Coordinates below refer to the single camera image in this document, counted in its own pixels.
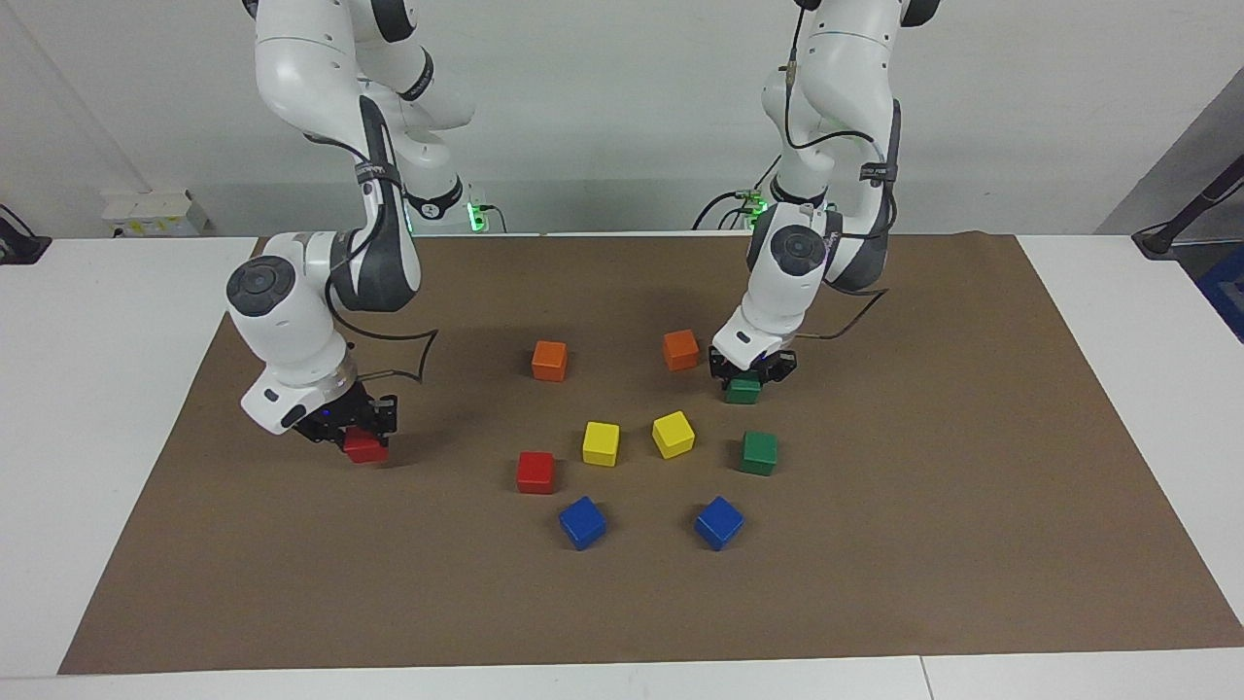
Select yellow wooden cube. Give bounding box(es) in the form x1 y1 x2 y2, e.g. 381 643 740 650
651 411 697 460
582 421 621 468

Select blue wooden cube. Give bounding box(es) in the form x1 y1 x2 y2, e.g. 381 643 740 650
694 496 745 552
559 496 607 552

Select brown paper mat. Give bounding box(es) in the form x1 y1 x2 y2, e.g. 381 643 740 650
58 231 1244 675

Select white plastic box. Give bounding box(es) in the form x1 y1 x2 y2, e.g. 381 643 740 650
102 190 210 237

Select black stand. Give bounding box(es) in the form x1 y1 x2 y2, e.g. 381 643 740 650
1132 156 1244 259

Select grey partition panel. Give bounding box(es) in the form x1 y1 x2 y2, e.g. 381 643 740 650
1096 68 1244 239

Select blue crate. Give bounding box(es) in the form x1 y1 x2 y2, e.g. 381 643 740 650
1195 243 1244 343

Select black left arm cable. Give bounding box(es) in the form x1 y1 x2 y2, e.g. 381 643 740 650
785 0 900 341

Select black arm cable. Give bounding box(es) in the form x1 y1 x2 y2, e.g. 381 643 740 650
306 131 438 385
785 0 900 341

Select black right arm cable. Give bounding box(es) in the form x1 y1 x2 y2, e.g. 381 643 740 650
306 131 438 385

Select black base cable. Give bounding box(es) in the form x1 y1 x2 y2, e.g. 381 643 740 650
692 156 778 231

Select black device with cable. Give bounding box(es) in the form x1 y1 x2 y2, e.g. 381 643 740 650
0 204 52 265

